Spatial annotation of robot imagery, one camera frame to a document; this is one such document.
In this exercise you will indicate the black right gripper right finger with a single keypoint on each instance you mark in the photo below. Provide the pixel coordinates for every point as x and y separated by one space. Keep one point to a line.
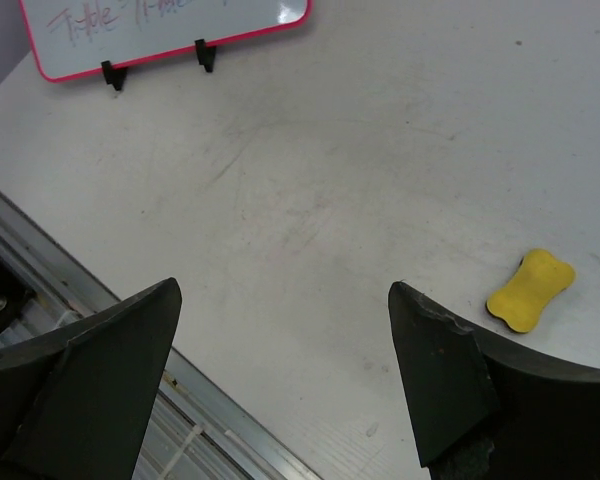
482 406

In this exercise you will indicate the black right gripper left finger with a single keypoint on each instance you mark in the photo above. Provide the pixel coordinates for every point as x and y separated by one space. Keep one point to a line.
75 402

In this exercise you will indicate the yellow whiteboard eraser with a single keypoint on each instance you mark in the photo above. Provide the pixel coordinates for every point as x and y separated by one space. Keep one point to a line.
539 278

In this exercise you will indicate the pink framed whiteboard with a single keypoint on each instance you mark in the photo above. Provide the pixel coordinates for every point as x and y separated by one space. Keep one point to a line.
71 39

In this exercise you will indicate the aluminium extrusion rail frame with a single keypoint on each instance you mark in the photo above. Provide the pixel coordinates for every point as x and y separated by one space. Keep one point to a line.
195 430

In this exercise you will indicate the wire easel stand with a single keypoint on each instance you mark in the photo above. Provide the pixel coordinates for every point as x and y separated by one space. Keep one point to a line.
116 76

